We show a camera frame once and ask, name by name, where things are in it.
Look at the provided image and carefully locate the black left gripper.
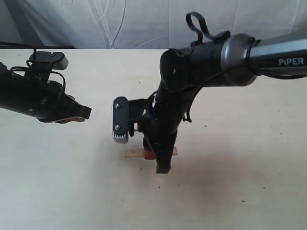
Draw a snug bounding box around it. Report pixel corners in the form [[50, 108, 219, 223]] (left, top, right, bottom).
[[35, 83, 92, 124]]

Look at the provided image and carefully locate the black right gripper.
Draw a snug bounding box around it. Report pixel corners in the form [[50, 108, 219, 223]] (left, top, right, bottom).
[[143, 83, 192, 174]]

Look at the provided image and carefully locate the wooden stick with two holes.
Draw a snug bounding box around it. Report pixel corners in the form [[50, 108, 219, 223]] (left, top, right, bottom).
[[124, 146, 178, 159]]

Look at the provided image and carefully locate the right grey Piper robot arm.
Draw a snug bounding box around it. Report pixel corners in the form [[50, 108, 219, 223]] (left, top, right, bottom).
[[143, 32, 307, 173]]

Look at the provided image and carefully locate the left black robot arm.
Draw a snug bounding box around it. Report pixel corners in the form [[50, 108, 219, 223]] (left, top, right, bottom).
[[0, 63, 92, 124]]

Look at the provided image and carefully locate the white backdrop cloth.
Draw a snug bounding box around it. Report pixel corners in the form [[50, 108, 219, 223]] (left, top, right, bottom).
[[0, 0, 307, 49]]

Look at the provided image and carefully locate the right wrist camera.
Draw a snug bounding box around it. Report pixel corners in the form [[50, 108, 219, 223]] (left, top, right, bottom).
[[112, 96, 147, 144]]

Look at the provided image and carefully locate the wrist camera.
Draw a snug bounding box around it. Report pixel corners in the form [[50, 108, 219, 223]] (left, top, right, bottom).
[[29, 51, 69, 70], [112, 96, 147, 144]]

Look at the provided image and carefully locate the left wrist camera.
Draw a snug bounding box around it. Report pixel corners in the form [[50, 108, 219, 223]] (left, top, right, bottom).
[[29, 51, 69, 70]]

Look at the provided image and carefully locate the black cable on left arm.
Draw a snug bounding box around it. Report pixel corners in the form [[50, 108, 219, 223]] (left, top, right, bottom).
[[0, 41, 38, 52]]

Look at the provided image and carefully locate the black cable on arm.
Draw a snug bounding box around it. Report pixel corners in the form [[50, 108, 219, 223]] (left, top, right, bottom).
[[186, 11, 232, 45], [0, 41, 38, 52]]

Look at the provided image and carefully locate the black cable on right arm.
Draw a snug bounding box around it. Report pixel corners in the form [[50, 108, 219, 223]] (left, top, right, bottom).
[[186, 11, 232, 45]]

